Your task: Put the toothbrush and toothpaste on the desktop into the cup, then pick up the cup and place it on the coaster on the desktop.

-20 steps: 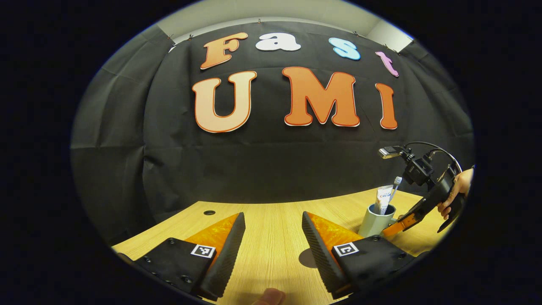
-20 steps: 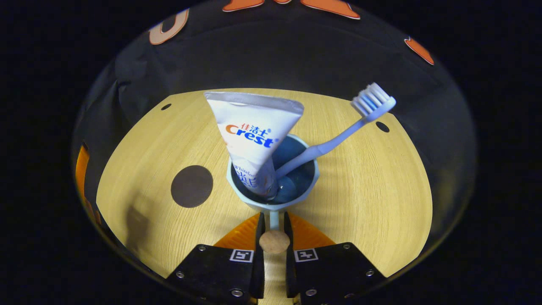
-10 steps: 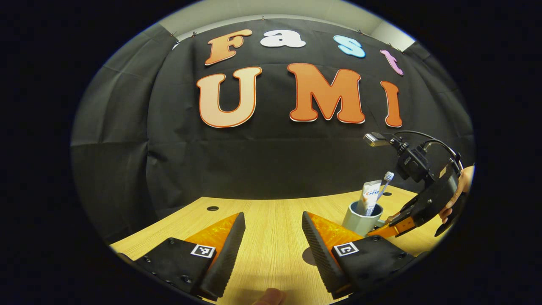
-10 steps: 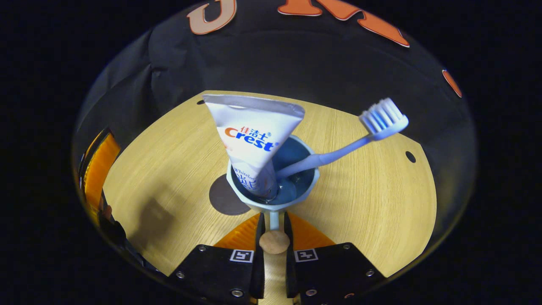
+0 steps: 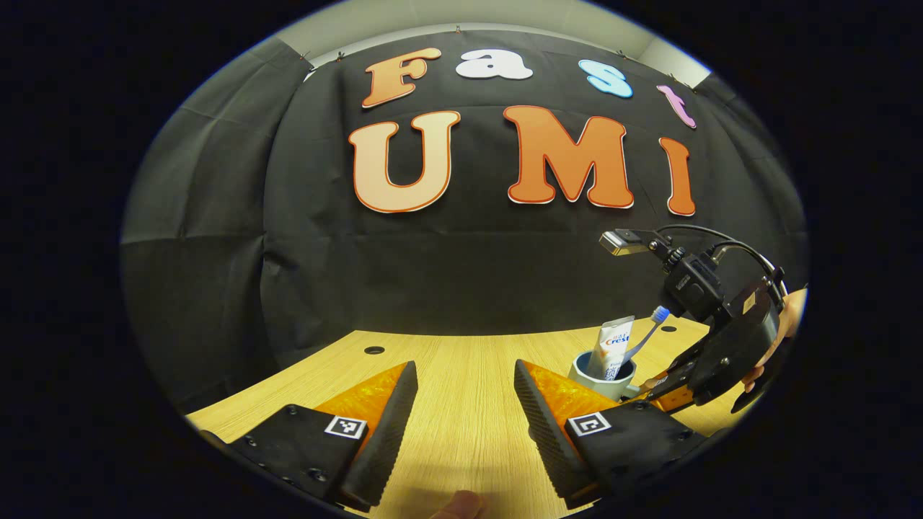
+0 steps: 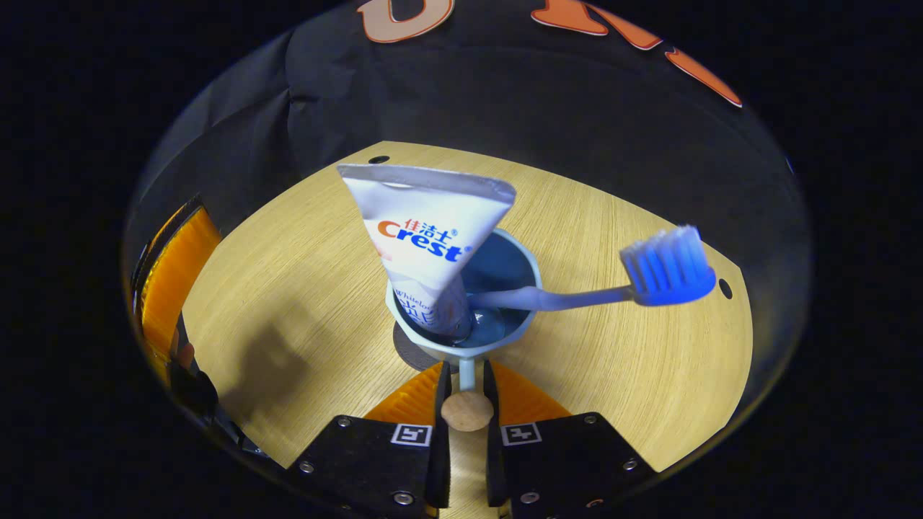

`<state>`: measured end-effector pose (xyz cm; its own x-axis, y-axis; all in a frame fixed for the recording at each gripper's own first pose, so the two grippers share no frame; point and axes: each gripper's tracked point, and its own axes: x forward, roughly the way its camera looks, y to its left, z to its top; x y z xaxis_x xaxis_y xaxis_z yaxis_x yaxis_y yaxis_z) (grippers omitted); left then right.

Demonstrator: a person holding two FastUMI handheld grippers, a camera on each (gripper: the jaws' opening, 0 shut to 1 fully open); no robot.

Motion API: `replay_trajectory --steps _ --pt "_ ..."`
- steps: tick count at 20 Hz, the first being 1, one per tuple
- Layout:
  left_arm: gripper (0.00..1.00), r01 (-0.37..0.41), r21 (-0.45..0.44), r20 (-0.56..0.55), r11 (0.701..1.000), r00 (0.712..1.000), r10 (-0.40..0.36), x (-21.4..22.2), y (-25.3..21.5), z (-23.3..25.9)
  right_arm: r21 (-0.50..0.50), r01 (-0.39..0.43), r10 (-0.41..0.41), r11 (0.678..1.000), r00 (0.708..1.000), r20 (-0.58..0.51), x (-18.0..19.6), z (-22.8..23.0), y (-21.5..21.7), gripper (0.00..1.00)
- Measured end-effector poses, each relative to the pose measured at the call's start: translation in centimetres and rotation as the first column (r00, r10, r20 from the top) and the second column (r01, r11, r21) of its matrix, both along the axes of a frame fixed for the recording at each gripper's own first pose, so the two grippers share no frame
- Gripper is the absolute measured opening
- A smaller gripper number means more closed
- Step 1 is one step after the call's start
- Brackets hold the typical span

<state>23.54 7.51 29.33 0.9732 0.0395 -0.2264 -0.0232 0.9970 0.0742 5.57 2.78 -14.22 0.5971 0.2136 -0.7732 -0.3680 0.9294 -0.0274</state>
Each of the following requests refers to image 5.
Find pale cup with wooden handle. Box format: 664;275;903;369
568;351;642;402

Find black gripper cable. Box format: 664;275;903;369
653;223;738;246
710;241;788;296

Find white toothpaste tube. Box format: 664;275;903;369
586;315;637;381

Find black backdrop cloth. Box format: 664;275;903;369
119;29;808;412

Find white toothbrush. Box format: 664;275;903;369
620;306;671;365

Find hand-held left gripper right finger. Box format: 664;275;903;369
513;359;711;509

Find wooden desktop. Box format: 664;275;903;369
186;317;765;519

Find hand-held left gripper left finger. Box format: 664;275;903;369
227;360;419;513

